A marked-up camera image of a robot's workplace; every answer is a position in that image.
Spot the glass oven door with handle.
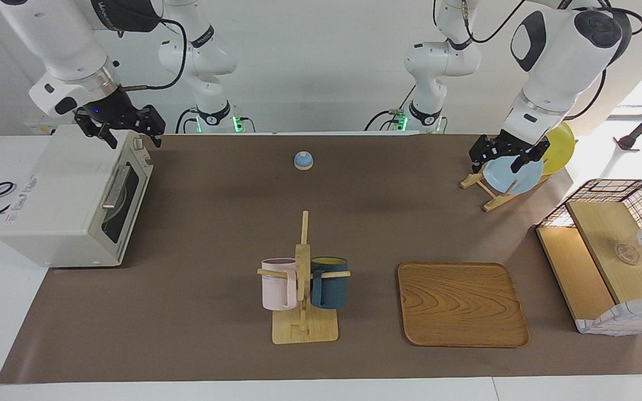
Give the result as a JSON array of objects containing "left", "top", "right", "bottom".
[{"left": 94, "top": 132, "right": 154, "bottom": 266}]

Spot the white toaster oven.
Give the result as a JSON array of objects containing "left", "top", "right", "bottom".
[{"left": 0, "top": 124, "right": 154, "bottom": 268}]

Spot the light blue plate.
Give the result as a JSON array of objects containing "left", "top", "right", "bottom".
[{"left": 483, "top": 156, "right": 544, "bottom": 195}]

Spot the wooden plate rack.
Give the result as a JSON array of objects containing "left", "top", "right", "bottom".
[{"left": 460, "top": 167, "right": 550, "bottom": 212}]

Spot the yellow plate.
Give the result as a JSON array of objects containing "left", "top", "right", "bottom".
[{"left": 541, "top": 121, "right": 576, "bottom": 176}]

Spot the brown table mat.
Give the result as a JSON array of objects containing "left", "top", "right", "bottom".
[{"left": 0, "top": 134, "right": 642, "bottom": 384}]

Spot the brown wooden tray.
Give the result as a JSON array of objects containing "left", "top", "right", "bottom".
[{"left": 397, "top": 262, "right": 529, "bottom": 348}]

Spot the small clear glass dish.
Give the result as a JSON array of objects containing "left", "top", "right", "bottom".
[{"left": 614, "top": 243, "right": 640, "bottom": 265}]

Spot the white checkered cloth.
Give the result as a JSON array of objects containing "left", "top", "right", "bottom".
[{"left": 575, "top": 294, "right": 642, "bottom": 336}]

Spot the dark blue mug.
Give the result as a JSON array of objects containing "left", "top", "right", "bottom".
[{"left": 310, "top": 256, "right": 349, "bottom": 310}]

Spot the pink mug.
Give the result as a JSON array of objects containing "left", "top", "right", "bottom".
[{"left": 261, "top": 258, "right": 299, "bottom": 311}]

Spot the wooden mug rack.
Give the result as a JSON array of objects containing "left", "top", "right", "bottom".
[{"left": 257, "top": 210, "right": 351, "bottom": 345}]

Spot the black base cable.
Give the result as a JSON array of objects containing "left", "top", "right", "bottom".
[
  {"left": 364, "top": 84, "right": 417, "bottom": 131},
  {"left": 175, "top": 107, "right": 200, "bottom": 134}
]

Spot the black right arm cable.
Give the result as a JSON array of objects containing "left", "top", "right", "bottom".
[{"left": 119, "top": 18, "right": 188, "bottom": 91}]

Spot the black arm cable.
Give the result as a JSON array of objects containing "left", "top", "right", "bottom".
[
  {"left": 119, "top": 18, "right": 188, "bottom": 91},
  {"left": 432, "top": 0, "right": 642, "bottom": 120}
]

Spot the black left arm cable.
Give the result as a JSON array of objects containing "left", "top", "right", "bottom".
[{"left": 432, "top": 0, "right": 642, "bottom": 120}]

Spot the wire basket with wooden shelves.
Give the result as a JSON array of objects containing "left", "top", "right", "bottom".
[{"left": 536, "top": 179, "right": 642, "bottom": 336}]

